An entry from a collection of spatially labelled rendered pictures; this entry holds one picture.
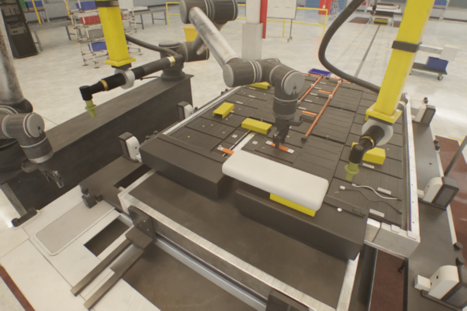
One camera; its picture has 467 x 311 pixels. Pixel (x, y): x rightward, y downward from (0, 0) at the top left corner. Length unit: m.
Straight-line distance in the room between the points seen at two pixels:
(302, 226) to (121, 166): 1.00
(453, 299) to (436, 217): 0.41
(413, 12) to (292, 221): 0.66
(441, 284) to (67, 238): 1.38
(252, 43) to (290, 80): 5.34
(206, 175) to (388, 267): 1.67
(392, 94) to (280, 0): 8.63
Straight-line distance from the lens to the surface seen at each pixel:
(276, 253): 0.86
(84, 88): 0.92
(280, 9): 9.30
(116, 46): 0.96
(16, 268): 1.29
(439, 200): 1.43
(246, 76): 1.10
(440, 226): 1.36
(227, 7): 1.75
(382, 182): 1.22
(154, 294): 1.07
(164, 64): 1.12
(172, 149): 1.09
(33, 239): 1.35
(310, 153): 1.24
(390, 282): 2.18
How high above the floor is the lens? 1.72
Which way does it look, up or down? 33 degrees down
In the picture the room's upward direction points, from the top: straight up
